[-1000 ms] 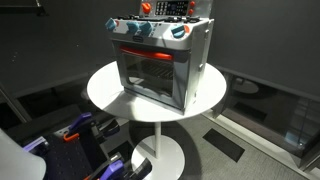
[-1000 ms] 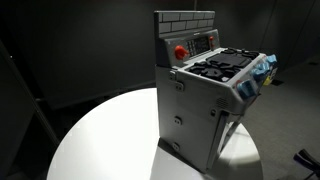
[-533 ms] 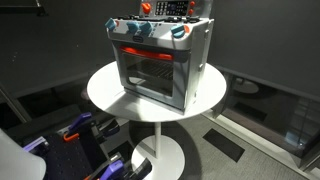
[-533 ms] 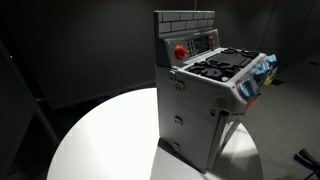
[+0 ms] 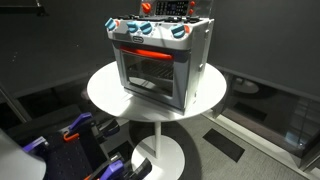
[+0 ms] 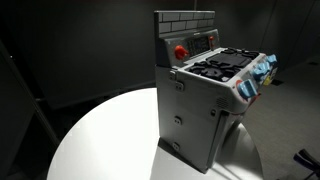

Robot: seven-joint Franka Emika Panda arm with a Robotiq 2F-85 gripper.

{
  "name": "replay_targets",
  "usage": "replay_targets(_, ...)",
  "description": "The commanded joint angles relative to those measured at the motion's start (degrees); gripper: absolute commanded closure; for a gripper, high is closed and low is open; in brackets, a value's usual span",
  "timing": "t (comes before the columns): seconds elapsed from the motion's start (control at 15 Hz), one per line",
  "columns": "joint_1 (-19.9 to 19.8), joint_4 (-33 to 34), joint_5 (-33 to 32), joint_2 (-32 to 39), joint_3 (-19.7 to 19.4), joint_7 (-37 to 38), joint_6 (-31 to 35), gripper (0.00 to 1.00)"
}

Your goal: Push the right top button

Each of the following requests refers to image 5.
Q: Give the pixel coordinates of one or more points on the red round toy button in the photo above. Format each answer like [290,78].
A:
[192,3]
[190,11]

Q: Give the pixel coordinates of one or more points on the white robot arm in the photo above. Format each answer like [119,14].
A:
[16,160]

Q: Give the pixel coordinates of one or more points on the gray toy kitchen oven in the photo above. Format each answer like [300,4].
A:
[196,66]

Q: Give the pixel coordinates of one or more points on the blue toy stove knob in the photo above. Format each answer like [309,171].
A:
[132,26]
[178,30]
[146,27]
[110,23]

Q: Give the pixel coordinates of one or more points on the black toy burner grate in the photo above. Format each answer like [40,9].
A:
[133,16]
[183,19]

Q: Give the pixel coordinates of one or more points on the black toy keypad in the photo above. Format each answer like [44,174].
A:
[171,7]

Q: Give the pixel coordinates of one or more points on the orange timer knob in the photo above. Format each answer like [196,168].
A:
[146,7]

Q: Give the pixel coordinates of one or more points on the purple black bar clamp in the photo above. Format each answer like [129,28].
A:
[81,120]
[115,170]
[33,145]

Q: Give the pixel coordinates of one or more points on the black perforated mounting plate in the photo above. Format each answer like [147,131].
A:
[71,156]

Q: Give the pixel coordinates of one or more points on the black overhead bar fixture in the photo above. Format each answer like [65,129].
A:
[23,9]

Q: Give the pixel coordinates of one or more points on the round white pedestal table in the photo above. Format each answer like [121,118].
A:
[106,93]

